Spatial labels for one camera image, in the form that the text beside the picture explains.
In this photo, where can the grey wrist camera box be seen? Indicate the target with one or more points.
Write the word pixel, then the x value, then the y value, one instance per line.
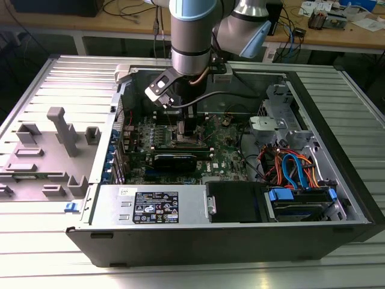
pixel 222 77

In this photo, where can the white printed paper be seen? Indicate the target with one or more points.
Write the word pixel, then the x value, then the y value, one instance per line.
pixel 316 6

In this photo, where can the hard disk in blue carrier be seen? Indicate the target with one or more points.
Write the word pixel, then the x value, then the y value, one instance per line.
pixel 296 212

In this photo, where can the wooden desk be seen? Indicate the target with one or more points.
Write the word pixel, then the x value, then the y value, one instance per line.
pixel 45 18

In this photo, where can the long black RAM slot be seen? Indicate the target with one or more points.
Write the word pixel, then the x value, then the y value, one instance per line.
pixel 201 114
pixel 201 120

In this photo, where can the CPU socket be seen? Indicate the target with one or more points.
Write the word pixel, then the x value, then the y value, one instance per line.
pixel 188 141

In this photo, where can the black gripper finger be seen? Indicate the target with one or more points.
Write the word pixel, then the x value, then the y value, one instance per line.
pixel 190 125

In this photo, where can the large black computer box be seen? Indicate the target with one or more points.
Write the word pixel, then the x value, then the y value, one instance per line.
pixel 60 7

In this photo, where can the small black box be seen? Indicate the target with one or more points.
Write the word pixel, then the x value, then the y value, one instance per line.
pixel 299 32

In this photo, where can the copper heat sink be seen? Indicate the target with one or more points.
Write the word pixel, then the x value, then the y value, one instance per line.
pixel 317 19

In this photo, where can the green RAM stick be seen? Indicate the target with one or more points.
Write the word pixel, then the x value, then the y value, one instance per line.
pixel 27 176

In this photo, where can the grey metal device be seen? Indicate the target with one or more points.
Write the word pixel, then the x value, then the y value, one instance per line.
pixel 337 19

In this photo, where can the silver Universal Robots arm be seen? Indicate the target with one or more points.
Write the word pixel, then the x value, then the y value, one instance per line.
pixel 189 36

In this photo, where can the silver power supply with label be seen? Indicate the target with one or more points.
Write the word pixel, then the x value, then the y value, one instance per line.
pixel 108 204

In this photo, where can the green motherboard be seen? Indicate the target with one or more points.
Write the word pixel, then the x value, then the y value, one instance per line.
pixel 222 150

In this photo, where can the white paper sheet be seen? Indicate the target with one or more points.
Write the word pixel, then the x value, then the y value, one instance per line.
pixel 368 24

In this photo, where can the small blue case latch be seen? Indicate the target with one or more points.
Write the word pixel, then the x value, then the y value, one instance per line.
pixel 71 207

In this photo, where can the black open PC case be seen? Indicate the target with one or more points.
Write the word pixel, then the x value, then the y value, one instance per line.
pixel 195 247

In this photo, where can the grey plastic bracket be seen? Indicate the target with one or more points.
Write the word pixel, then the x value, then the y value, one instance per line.
pixel 257 126

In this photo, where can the upright black desktop box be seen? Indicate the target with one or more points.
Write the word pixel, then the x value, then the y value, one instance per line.
pixel 278 18

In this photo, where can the grey plastic parts rack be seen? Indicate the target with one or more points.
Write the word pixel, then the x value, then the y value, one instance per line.
pixel 51 156

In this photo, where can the black graphics card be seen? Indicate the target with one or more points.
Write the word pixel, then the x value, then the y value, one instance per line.
pixel 174 162

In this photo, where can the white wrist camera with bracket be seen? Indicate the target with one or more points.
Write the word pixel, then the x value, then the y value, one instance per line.
pixel 161 85

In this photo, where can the white label sheet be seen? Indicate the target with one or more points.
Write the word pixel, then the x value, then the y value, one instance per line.
pixel 270 54

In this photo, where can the round coin battery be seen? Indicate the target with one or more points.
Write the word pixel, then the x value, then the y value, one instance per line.
pixel 226 121

